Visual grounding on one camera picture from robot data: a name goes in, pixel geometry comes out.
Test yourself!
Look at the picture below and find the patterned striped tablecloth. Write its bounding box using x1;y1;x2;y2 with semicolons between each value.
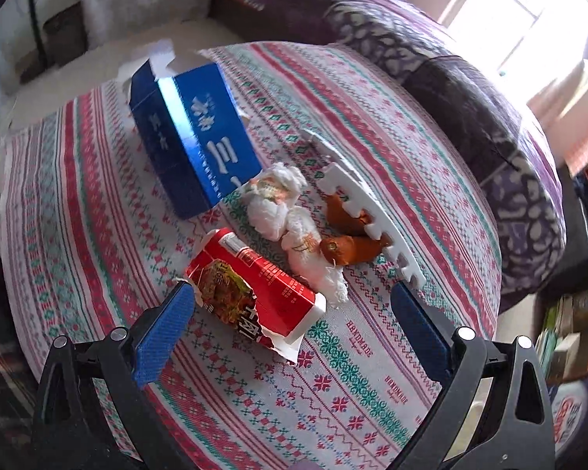
1;42;501;469

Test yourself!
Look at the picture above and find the wooden bookshelf with books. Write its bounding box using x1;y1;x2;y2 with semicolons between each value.
536;290;588;384

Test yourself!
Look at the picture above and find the lower Ganten water carton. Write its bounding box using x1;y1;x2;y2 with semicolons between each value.
549;377;588;469

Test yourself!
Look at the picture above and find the blue cardboard box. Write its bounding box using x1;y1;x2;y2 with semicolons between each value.
129;61;262;220

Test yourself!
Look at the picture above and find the window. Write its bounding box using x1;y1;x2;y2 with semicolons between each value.
448;0;588;100

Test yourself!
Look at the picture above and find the red snack packet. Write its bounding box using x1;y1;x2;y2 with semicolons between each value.
185;228;327;364

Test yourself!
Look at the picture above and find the purple patterned bed quilt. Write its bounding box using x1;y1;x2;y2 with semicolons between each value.
211;0;566;310

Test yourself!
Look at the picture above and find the white tissue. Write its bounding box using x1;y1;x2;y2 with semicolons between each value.
242;163;348;306

